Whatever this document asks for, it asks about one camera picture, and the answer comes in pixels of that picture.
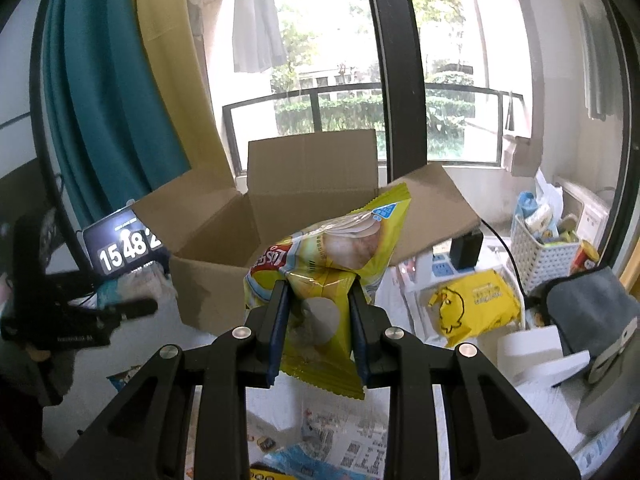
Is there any white hanging shirt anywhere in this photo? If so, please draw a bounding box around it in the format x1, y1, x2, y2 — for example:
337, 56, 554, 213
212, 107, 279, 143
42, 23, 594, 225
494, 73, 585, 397
232, 0, 289, 75

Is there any black window frame post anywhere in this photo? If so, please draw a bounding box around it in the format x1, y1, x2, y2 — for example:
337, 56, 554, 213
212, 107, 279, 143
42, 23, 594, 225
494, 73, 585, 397
362, 0, 429, 186

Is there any grey hanging garment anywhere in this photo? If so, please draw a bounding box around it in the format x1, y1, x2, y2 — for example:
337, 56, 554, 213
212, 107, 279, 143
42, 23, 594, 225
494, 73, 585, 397
579, 2, 624, 121

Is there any red snack can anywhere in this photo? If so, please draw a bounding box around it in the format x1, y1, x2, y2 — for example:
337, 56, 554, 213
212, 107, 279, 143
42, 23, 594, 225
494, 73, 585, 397
571, 240, 600, 275

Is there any white appliance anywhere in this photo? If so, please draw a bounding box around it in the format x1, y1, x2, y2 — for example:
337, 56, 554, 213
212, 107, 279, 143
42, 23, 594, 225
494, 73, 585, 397
552, 176, 614, 256

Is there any yellow curtain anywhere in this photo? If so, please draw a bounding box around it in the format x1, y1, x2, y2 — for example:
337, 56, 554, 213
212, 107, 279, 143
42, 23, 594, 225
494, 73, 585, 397
132, 0, 236, 196

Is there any black door frame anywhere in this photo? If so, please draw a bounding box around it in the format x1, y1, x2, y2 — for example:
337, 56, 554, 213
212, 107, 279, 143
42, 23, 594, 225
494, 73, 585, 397
590, 0, 637, 281

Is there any light blue snack packet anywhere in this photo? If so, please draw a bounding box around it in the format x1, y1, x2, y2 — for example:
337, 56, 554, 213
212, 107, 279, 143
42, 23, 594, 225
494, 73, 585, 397
262, 442, 342, 480

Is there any teal curtain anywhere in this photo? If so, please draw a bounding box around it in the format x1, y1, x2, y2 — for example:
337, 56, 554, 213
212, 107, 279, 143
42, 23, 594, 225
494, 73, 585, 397
42, 0, 193, 241

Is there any grey pouch with beige strap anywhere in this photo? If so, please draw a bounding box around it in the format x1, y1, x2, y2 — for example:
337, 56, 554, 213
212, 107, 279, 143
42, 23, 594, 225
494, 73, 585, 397
575, 317, 639, 436

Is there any black power adapter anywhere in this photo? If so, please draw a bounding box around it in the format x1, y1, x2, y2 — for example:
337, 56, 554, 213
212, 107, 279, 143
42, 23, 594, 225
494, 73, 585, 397
450, 232, 484, 271

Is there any white plastic bag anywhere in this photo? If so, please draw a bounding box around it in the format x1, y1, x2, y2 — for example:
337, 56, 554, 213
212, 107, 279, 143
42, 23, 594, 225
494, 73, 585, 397
534, 170, 564, 222

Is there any cardboard box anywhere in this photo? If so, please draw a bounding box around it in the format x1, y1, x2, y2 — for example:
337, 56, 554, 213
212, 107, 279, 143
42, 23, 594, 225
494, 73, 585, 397
132, 129, 482, 333

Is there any black power cable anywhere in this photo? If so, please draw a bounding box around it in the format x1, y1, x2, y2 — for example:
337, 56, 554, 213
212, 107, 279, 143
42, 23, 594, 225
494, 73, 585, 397
479, 219, 529, 303

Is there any white power strip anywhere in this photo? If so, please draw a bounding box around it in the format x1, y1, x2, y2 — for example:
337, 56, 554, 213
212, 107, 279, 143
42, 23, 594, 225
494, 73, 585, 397
431, 252, 481, 279

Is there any grey folded cloth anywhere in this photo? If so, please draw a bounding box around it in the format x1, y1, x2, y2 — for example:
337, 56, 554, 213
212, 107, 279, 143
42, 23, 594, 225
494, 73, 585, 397
544, 266, 640, 361

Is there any yellow duck print packet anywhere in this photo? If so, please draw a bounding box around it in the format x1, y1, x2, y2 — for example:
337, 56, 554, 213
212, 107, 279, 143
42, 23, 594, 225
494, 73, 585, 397
427, 269, 524, 349

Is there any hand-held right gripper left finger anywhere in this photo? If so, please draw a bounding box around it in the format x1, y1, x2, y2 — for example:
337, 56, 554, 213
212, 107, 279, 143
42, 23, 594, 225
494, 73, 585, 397
60, 280, 291, 480

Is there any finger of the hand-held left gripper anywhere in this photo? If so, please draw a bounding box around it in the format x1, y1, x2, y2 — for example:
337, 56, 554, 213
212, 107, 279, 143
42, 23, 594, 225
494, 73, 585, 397
102, 298, 159, 320

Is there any white plastic basket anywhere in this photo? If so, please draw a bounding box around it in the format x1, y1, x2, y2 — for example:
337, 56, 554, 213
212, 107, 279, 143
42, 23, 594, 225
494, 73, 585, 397
510, 212, 583, 293

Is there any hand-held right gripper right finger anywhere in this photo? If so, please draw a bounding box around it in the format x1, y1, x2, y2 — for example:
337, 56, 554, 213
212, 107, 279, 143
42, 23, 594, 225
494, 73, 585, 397
347, 282, 583, 480

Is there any black tablet with clock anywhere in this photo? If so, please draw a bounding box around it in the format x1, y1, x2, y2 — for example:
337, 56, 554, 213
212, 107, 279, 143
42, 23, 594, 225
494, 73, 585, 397
82, 206, 168, 277

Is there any yellow chip bag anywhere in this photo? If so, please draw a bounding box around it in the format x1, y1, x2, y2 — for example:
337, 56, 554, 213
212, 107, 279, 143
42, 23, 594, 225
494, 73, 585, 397
243, 183, 412, 401

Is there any black balcony railing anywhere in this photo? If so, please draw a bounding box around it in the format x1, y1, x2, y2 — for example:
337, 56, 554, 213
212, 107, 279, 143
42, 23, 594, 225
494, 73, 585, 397
221, 85, 503, 167

